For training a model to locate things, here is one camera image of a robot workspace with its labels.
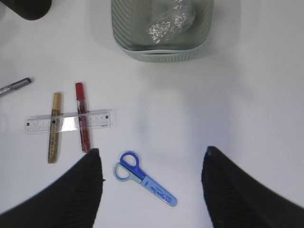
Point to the gold glitter pen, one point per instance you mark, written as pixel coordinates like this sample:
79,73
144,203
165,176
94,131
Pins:
53,144

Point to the black mesh pen holder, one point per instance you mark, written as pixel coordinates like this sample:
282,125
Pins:
29,9

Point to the silver glitter pen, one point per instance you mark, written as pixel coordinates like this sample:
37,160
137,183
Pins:
15,86

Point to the blue capped scissors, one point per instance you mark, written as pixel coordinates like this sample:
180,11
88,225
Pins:
135,173

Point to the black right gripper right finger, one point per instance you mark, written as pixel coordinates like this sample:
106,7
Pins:
234,199

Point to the clear plastic ruler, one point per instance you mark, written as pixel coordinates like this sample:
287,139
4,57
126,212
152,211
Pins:
104,118

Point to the green plastic woven basket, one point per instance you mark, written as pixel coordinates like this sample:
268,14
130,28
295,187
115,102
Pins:
130,19

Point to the red glitter pen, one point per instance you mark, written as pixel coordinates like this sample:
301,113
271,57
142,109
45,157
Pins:
82,118

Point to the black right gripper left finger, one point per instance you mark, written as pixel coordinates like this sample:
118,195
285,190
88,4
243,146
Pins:
72,201

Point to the clear plastic sheet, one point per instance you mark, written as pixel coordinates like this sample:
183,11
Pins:
169,19

